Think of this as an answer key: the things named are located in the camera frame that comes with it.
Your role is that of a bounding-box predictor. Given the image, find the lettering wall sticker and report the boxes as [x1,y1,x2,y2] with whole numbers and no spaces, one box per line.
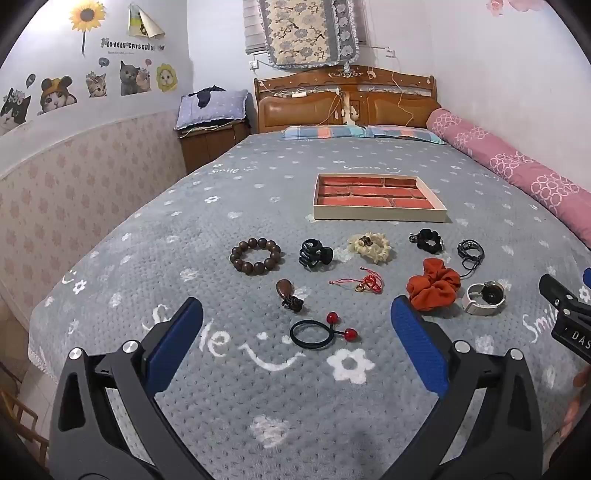
[99,38,166,55]

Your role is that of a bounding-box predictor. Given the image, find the plaid pillow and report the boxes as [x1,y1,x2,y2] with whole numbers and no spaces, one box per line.
[281,126,369,140]
[367,124,446,145]

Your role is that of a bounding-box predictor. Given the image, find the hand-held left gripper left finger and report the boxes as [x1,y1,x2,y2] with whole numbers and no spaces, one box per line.
[48,296,216,480]

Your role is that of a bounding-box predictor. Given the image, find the shallow tray with brick-print lining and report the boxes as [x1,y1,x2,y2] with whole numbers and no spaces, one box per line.
[313,174,448,223]

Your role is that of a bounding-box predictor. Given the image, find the floral quilted wall cloth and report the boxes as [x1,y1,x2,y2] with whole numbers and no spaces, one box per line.
[256,0,363,71]

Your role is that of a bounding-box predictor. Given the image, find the wristwatch with white strap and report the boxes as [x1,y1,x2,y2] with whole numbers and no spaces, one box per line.
[463,280,506,316]

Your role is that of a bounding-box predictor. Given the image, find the black and white cat sticker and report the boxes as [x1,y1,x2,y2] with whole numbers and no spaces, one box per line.
[0,90,32,137]

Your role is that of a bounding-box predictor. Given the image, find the pink patterned bolster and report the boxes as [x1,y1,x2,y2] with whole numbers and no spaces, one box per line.
[426,108,591,245]

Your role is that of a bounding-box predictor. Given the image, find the pink flower wall sticker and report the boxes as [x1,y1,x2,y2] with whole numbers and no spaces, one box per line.
[487,0,548,17]

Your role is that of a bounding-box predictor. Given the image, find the wooden chair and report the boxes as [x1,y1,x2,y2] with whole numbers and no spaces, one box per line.
[0,360,49,462]

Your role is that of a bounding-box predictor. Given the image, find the brown wooden bead bracelet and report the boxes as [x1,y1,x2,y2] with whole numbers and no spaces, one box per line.
[230,237,282,277]

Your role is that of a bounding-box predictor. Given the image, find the orange scrunchie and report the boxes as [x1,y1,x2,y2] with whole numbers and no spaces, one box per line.
[406,258,462,312]

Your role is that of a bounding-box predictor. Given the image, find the black claw hair clip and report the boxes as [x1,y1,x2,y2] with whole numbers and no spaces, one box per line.
[298,239,334,270]

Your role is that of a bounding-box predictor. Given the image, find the cat in sunflower sticker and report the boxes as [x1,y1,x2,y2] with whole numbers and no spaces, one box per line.
[156,63,178,92]

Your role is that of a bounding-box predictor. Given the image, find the cream scrunchie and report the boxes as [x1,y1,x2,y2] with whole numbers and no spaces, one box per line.
[347,233,393,265]

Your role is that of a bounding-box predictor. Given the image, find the red string charm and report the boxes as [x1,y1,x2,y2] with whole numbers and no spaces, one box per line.
[329,272,385,295]

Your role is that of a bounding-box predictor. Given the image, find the brown hair clip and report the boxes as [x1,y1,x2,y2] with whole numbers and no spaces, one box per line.
[276,279,305,312]

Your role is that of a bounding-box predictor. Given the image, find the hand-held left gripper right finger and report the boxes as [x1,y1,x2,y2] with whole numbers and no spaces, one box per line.
[390,295,546,480]

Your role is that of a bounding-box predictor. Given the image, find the tabby kitten sticker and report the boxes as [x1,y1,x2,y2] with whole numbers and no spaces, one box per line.
[85,71,109,99]

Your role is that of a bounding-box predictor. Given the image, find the black scrunchie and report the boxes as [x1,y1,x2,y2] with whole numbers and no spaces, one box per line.
[409,227,445,252]

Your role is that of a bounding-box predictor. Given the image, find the black hair tie red beads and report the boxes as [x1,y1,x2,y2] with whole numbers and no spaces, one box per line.
[289,312,359,348]

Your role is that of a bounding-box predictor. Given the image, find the wooden nightstand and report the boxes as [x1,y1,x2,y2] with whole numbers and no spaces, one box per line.
[179,117,252,175]

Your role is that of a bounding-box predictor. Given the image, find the window blind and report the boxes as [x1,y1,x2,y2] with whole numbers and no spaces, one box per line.
[242,0,278,54]

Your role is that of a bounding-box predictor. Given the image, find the lilac dotted cushion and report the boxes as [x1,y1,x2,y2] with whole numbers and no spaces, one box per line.
[174,89,250,131]

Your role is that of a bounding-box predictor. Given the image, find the grey cats sticker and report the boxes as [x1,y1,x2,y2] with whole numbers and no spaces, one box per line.
[117,60,153,97]

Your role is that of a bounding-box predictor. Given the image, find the sunflower wall sticker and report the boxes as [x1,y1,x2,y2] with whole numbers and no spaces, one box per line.
[69,0,107,58]

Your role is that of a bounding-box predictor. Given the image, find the cat in hat sticker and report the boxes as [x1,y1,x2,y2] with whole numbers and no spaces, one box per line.
[37,76,78,115]

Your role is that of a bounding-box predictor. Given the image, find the orange cable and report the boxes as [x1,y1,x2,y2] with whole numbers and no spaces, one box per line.
[392,69,416,126]

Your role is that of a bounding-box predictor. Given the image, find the peeling wall poster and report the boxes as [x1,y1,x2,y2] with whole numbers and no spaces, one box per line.
[127,4,166,38]

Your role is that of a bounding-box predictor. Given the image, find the wooden headboard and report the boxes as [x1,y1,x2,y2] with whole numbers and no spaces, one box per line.
[254,65,437,134]

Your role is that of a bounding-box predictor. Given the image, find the black braided cord bracelet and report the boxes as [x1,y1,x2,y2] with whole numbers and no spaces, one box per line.
[456,239,485,278]

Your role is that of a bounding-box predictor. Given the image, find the grey flower-print bed blanket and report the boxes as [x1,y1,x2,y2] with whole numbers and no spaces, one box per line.
[28,131,591,480]

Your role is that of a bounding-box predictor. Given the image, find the person's right hand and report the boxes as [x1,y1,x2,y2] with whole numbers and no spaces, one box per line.
[566,369,591,418]

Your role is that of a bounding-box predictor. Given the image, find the dark cloth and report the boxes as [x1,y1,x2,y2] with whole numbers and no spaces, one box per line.
[194,86,227,109]

